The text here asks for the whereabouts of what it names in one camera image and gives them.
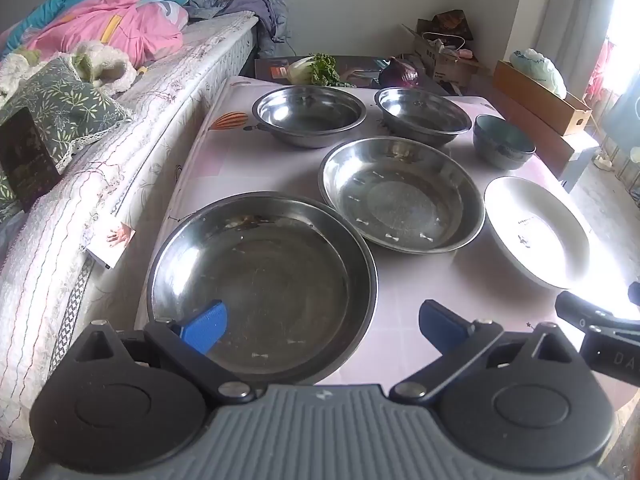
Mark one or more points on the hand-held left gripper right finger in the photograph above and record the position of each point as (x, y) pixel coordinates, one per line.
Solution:
(440, 325)

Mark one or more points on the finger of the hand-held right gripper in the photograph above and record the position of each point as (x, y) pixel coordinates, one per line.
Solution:
(590, 312)

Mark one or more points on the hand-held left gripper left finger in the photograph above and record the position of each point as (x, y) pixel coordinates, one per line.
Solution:
(207, 327)

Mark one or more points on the teal ceramic bowl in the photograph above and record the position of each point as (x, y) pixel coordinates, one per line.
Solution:
(500, 145)

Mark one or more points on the steel bowl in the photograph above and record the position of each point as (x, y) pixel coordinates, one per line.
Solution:
(307, 110)
(422, 112)

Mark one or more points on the white ceramic plate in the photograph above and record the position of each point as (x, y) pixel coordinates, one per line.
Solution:
(535, 230)

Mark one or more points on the photo card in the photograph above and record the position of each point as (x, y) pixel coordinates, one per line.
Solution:
(112, 240)

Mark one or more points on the medium steel plate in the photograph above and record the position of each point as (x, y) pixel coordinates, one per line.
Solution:
(400, 195)

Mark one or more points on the brown cardboard carton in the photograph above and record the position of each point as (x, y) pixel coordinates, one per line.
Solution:
(545, 147)

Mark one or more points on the white quilted mattress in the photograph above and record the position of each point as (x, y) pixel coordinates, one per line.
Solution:
(165, 110)

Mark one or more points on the wooden box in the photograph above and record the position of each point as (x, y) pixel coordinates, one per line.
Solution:
(530, 92)

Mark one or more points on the black phone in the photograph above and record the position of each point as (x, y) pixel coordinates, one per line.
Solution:
(25, 160)

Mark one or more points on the red cabbage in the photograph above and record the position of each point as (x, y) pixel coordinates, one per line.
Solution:
(398, 74)

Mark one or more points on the cabbage in plastic bag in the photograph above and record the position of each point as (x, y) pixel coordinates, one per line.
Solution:
(537, 62)

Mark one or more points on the open cardboard box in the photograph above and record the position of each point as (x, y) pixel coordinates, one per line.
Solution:
(450, 67)

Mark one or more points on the green leaf print pillow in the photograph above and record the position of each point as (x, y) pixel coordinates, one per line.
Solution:
(60, 105)

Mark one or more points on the napa cabbage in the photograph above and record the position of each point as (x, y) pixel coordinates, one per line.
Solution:
(305, 70)

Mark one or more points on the white fluffy blanket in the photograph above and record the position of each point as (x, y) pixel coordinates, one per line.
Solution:
(107, 67)

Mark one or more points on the dark brown paper bag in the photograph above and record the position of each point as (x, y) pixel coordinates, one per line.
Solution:
(450, 22)

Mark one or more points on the white curtain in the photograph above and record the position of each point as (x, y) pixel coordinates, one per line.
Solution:
(565, 0)

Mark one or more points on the pink and blue quilt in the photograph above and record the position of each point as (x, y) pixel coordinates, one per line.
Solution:
(115, 25)

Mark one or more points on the grey clothing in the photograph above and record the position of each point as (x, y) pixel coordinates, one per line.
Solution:
(260, 10)

